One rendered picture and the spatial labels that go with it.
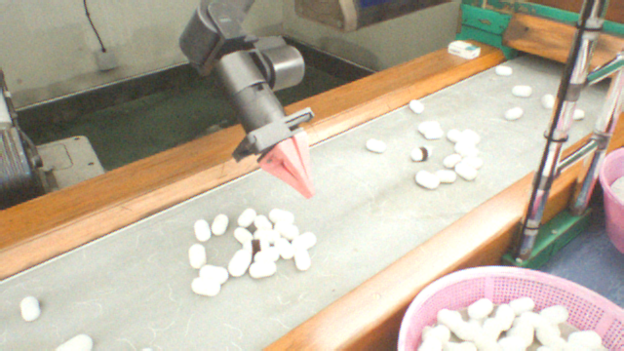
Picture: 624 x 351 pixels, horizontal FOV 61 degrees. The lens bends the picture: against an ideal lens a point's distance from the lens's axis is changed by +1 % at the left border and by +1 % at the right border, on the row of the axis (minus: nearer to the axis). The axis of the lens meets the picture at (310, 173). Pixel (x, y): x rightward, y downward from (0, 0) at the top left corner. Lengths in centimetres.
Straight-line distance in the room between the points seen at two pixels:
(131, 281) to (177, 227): 11
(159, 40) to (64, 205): 217
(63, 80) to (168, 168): 197
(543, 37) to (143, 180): 86
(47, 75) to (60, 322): 215
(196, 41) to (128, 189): 24
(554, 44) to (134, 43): 211
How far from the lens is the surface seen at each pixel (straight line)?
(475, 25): 138
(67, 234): 77
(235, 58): 68
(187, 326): 63
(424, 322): 63
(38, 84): 275
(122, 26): 282
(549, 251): 84
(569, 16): 127
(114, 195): 80
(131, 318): 65
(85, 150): 154
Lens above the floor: 121
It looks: 34 degrees down
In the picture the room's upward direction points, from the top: straight up
